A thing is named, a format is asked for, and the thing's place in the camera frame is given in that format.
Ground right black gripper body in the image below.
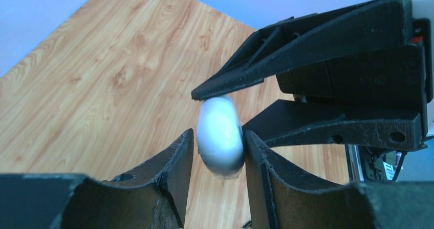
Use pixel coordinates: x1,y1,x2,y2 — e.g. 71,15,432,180
276,0,433,136

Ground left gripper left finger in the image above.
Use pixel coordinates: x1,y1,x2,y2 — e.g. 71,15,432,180
1,129,194,228

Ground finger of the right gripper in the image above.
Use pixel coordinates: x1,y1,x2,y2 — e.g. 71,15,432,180
243,99,424,151
191,0,413,100

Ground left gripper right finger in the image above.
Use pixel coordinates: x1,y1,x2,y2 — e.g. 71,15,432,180
245,131,433,228

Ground white earbud charging case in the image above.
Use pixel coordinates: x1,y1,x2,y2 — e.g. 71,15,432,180
196,95,245,179

